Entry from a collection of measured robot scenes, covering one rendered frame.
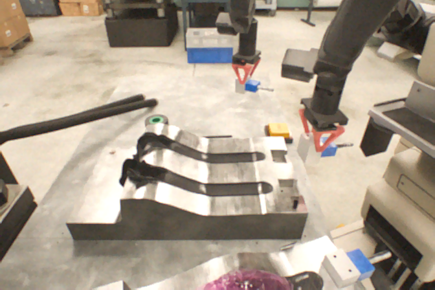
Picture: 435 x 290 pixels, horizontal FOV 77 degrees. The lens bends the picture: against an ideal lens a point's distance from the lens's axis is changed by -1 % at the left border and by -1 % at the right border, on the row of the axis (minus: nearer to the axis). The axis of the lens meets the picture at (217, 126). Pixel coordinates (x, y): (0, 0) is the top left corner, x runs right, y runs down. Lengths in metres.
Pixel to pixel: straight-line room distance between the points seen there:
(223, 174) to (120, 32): 4.04
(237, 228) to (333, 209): 1.30
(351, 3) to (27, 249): 0.74
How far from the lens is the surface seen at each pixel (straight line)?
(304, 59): 0.58
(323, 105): 0.61
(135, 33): 4.52
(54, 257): 0.72
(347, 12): 0.40
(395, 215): 0.84
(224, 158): 0.72
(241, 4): 0.79
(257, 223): 0.61
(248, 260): 0.53
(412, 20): 0.76
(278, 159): 0.76
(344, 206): 1.92
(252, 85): 0.96
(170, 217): 0.60
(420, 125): 0.68
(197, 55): 3.73
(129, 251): 0.67
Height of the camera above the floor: 1.34
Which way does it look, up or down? 34 degrees down
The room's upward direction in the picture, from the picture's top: straight up
